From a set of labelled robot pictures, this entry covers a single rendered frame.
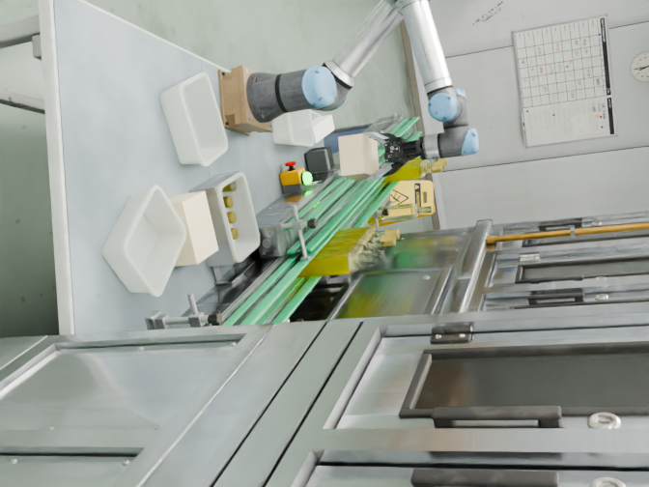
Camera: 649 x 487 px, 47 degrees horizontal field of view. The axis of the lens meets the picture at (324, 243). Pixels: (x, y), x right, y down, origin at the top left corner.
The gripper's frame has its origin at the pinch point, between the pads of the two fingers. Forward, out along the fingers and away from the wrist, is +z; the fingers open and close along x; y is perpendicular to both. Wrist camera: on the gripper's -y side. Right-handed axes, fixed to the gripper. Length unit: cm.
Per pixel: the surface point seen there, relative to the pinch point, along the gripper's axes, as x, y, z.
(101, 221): 20, 85, 35
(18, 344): 44, 107, 38
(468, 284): 42, -1, -29
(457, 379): 51, 119, -48
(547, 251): 34, -30, -50
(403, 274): 37.4, -11.8, -6.2
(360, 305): 45.4, 9.7, 1.7
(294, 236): 22.8, 8.2, 22.2
